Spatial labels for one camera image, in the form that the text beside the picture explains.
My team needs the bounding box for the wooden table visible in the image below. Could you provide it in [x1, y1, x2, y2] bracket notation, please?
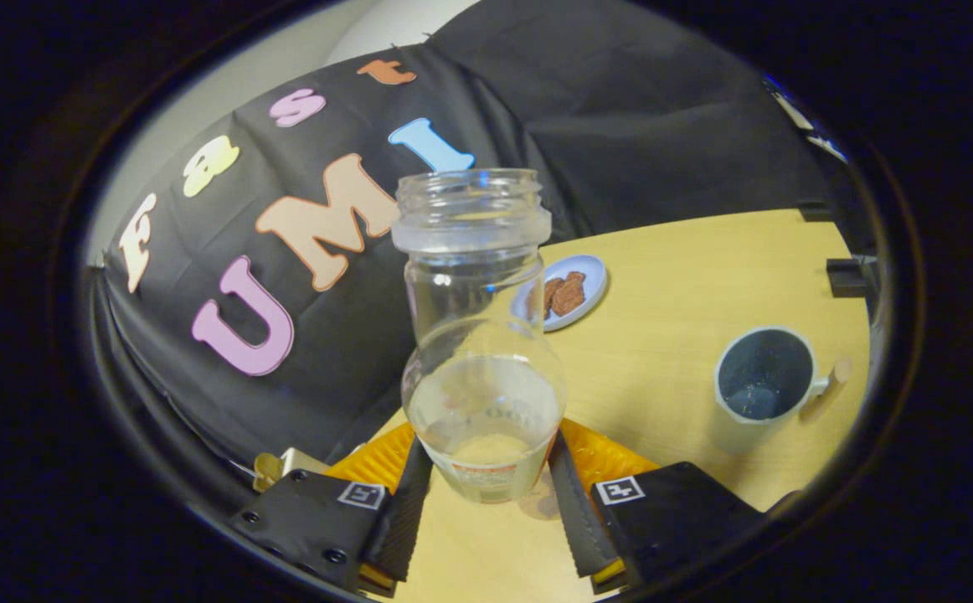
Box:
[369, 208, 873, 603]

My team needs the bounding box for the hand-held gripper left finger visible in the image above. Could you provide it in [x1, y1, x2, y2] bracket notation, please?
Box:
[231, 421, 435, 597]

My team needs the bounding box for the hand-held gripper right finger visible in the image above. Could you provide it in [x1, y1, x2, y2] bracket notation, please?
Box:
[547, 419, 768, 594]

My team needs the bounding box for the black backdrop cloth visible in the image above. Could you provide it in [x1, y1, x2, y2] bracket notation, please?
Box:
[89, 0, 873, 503]

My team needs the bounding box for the small blue plate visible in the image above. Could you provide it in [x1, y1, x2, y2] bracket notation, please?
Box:
[510, 255, 609, 332]

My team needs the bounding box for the clear glass juice bottle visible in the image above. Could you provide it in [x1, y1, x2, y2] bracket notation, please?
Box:
[392, 169, 567, 504]

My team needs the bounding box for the speckled cup with wooden handle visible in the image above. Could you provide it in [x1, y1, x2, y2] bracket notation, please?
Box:
[711, 327, 853, 453]

